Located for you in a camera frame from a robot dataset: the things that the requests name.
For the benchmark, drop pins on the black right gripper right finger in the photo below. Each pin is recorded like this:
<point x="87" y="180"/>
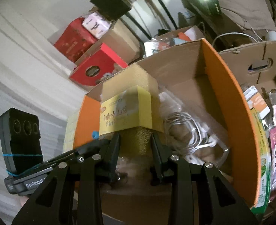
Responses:
<point x="200" y="193"/>

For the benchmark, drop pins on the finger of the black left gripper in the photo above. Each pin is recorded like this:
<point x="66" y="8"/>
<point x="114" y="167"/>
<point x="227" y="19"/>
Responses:
<point x="79" y="154"/>

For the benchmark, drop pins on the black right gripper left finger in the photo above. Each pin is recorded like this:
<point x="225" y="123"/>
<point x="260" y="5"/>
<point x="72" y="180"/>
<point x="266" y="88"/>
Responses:
<point x="70" y="194"/>

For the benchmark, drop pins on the clear plastic tray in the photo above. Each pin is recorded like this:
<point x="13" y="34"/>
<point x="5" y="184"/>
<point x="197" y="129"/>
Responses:
<point x="191" y="132"/>

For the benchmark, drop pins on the yellow sponge with paper sleeve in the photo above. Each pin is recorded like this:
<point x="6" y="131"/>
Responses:
<point x="130" y="106"/>

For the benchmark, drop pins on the blue silicone funnel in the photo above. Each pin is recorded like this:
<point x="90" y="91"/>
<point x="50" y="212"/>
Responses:
<point x="95" y="135"/>

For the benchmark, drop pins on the person left hand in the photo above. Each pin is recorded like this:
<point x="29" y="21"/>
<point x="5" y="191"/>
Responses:
<point x="23" y="200"/>

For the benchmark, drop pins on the yellow plaid tablecloth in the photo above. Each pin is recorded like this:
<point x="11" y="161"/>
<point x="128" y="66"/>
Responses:
<point x="70" y="131"/>

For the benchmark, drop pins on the orange cardboard box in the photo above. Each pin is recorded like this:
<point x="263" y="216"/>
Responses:
<point x="196" y="77"/>

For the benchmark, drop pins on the red Ferrero Collection bag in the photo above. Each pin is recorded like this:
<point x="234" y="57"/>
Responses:
<point x="101" y="64"/>

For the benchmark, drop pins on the green white packaged goods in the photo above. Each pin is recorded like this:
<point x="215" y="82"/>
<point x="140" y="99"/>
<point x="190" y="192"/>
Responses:
<point x="263" y="109"/>

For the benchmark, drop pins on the red gift box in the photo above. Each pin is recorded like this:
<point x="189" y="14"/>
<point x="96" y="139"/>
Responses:
<point x="75" y="40"/>

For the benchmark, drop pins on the brown cardboard box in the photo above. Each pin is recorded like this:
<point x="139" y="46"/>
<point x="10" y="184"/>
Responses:
<point x="119" y="38"/>

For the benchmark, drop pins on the white pink small box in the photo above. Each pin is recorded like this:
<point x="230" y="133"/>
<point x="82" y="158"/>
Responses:
<point x="96" y="24"/>

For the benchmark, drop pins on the bright lamp device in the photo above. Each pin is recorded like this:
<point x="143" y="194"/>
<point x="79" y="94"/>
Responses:
<point x="212" y="7"/>

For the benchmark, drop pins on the beige sofa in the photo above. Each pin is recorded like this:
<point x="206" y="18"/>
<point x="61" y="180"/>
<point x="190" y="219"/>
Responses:
<point x="241" y="21"/>

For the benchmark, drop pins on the brown box with handle hole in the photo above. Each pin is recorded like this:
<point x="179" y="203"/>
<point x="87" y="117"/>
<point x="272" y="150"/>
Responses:
<point x="253" y="64"/>

